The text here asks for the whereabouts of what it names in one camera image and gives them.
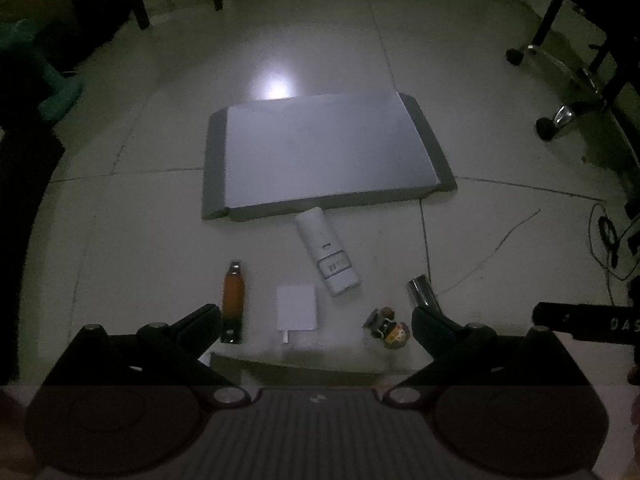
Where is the white power adapter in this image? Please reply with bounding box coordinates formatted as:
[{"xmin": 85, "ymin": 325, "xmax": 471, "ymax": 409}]
[{"xmin": 276, "ymin": 285, "xmax": 318, "ymax": 344}]

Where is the green object at left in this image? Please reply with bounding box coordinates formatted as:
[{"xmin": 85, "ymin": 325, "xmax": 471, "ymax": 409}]
[{"xmin": 38, "ymin": 64, "xmax": 84, "ymax": 124}]

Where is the small toy figure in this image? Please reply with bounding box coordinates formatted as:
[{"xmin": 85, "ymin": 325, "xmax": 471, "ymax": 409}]
[{"xmin": 362, "ymin": 307, "xmax": 411, "ymax": 350}]

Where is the orange utility knife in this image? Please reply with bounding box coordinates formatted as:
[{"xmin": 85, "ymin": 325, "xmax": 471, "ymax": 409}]
[{"xmin": 220, "ymin": 260, "xmax": 245, "ymax": 344}]

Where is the grey cardboard storage box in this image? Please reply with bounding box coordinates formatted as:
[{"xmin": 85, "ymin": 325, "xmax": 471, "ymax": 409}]
[{"xmin": 209, "ymin": 350, "xmax": 386, "ymax": 387}]

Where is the office chair base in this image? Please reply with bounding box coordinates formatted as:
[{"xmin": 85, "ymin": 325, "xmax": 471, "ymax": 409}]
[{"xmin": 504, "ymin": 0, "xmax": 640, "ymax": 196}]

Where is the grey box lid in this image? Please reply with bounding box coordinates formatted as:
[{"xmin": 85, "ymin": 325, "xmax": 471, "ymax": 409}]
[{"xmin": 201, "ymin": 92, "xmax": 457, "ymax": 221}]

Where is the black cable on floor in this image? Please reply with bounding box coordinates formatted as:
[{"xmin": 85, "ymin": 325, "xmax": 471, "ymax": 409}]
[{"xmin": 587, "ymin": 200, "xmax": 640, "ymax": 306}]

